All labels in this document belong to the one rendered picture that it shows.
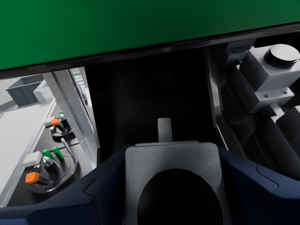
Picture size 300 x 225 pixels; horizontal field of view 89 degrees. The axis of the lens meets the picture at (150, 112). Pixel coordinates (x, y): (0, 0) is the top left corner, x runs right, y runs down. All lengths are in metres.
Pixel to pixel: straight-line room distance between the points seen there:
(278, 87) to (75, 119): 0.24
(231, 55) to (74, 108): 0.22
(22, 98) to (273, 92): 2.30
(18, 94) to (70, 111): 2.16
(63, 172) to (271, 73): 0.54
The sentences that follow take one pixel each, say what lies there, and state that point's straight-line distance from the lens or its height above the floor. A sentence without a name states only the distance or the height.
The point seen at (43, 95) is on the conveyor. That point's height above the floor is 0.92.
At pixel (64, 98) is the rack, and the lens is 0.17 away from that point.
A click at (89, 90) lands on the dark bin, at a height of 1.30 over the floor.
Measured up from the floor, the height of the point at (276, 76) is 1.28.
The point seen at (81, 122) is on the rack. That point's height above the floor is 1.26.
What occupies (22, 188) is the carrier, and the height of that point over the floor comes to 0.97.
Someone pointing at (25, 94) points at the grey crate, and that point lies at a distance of 2.30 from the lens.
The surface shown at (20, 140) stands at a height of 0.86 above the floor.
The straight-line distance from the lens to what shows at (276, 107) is 0.24.
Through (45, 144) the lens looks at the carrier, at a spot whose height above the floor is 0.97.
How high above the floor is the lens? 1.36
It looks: 33 degrees down
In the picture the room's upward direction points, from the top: 9 degrees counter-clockwise
